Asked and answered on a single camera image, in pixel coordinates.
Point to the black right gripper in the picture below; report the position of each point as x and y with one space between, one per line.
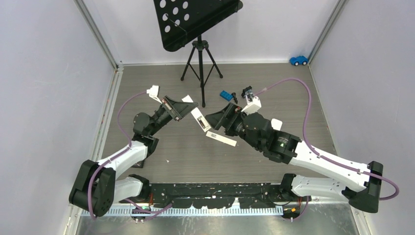
232 111

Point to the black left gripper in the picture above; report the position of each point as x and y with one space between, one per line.
178 109

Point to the white remote control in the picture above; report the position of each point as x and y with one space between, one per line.
196 113

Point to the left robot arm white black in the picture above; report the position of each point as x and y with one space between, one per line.
97 185

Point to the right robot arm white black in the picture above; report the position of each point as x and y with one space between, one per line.
344 180

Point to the white rectangular box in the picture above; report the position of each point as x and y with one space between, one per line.
221 138

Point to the blue toy brick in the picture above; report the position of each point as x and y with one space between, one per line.
226 96

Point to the black screw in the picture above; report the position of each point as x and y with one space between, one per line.
234 98

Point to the black music stand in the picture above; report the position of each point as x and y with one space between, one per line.
183 22

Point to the blue toy car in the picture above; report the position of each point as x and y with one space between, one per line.
298 60

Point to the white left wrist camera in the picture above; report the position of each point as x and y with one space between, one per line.
153 93

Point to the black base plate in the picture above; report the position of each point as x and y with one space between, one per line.
216 195

